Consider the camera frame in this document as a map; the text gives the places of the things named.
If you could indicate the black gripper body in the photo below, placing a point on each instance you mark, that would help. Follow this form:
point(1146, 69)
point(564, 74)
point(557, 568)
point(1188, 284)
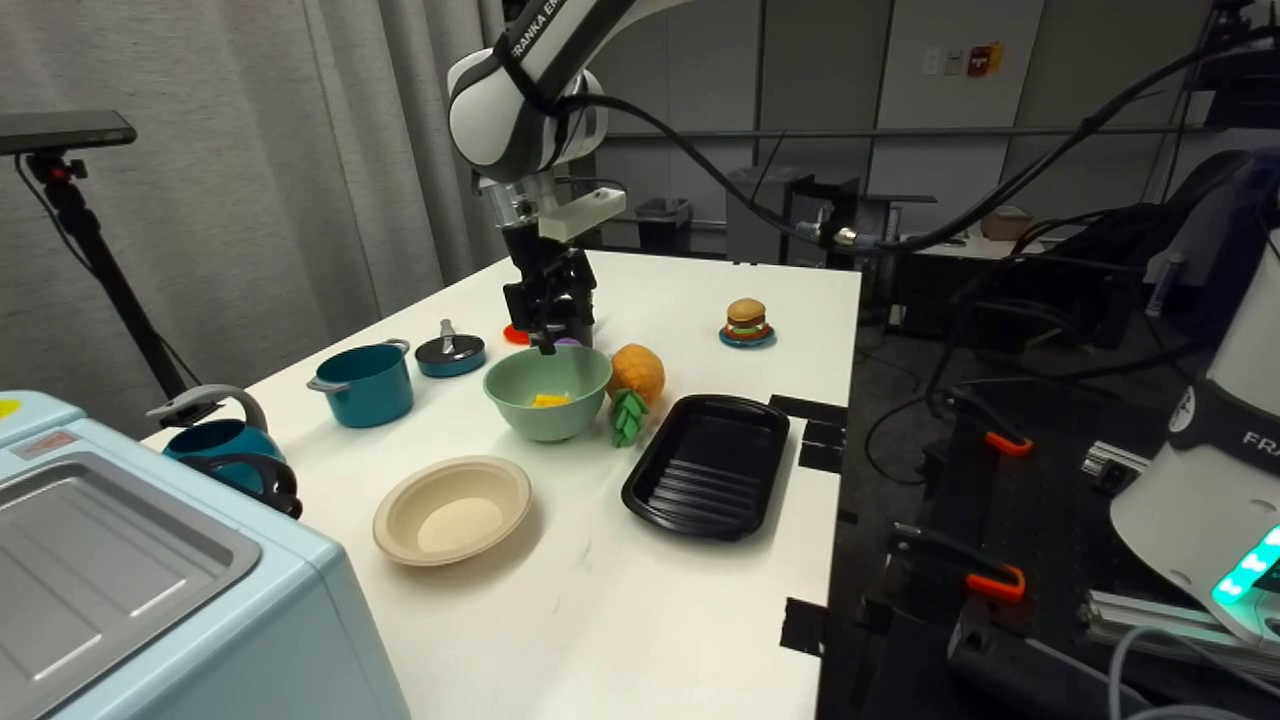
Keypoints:
point(553, 284)

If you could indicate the green bowl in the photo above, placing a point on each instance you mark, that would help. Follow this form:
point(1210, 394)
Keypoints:
point(519, 379)

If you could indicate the yellow potato fries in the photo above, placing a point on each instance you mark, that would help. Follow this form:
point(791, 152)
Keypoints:
point(549, 401)

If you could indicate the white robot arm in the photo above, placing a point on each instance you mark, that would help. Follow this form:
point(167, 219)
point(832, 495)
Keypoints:
point(519, 112)

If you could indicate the beige plate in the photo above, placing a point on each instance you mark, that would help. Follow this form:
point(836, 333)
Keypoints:
point(455, 515)

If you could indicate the orange toy pineapple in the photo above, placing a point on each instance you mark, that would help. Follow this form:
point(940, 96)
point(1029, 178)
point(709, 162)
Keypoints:
point(637, 384)

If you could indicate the teal toy pot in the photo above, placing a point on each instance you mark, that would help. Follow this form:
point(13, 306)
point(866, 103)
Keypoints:
point(365, 384)

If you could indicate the toy hamburger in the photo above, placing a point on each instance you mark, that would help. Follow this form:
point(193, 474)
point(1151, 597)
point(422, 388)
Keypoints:
point(744, 327)

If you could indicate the black rectangular tray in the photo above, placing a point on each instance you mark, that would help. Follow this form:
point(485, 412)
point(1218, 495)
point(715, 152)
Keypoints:
point(709, 468)

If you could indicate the teal toy kettle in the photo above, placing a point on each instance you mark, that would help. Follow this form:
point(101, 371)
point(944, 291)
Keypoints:
point(220, 435)

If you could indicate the light blue toy oven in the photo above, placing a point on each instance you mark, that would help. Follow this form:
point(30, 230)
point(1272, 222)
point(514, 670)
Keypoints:
point(145, 590)

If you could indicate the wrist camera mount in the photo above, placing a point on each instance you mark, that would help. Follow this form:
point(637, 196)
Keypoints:
point(575, 219)

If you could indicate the orange handled clamp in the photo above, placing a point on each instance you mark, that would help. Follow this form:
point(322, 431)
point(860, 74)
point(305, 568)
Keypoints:
point(986, 579)
point(997, 431)

